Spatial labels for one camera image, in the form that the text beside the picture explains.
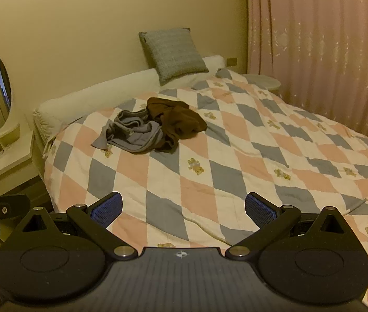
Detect cream vanity dresser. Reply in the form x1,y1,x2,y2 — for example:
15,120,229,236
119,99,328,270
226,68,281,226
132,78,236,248
0,112,43,186

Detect round white side table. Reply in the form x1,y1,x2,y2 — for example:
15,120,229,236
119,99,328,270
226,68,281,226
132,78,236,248
243,73,281,93

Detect grey garment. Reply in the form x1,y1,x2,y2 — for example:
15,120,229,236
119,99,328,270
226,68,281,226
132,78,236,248
90,109,164,154

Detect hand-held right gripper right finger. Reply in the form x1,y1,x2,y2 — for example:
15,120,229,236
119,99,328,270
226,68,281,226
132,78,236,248
225,192,351,262

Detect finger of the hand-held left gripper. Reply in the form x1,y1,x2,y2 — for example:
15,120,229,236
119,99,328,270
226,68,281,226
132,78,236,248
0,194,31,220

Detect brown garment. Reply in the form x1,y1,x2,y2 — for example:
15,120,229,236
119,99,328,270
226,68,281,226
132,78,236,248
145,97,208,153

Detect pink patterned curtain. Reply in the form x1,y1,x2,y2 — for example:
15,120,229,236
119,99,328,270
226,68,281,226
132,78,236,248
245,0,368,152

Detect grey square cushion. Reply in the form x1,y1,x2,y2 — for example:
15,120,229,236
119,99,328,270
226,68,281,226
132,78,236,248
138,28,210,84

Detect checked bear print quilt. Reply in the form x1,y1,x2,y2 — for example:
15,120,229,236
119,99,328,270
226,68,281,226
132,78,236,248
43,68,368,306

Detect white bolster pillow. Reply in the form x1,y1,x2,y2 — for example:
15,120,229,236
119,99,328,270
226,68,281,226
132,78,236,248
33,55,225,144

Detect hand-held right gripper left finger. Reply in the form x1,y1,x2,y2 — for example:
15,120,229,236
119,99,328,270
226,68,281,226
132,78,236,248
17,192,138,262

